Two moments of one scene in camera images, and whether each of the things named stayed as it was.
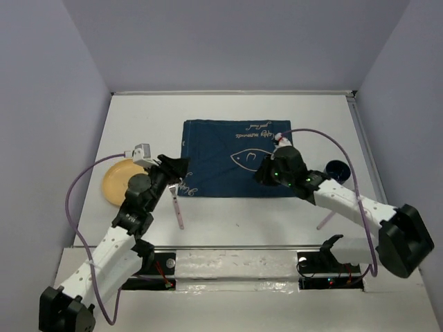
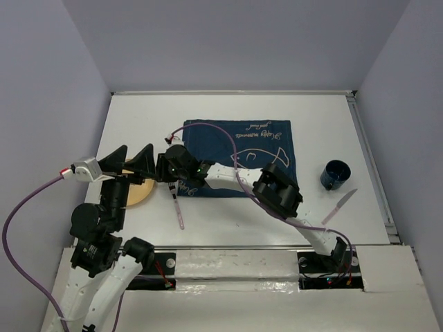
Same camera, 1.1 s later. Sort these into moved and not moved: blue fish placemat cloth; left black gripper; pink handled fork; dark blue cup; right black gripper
Moved: right black gripper; left black gripper
Not moved: blue fish placemat cloth; dark blue cup; pink handled fork
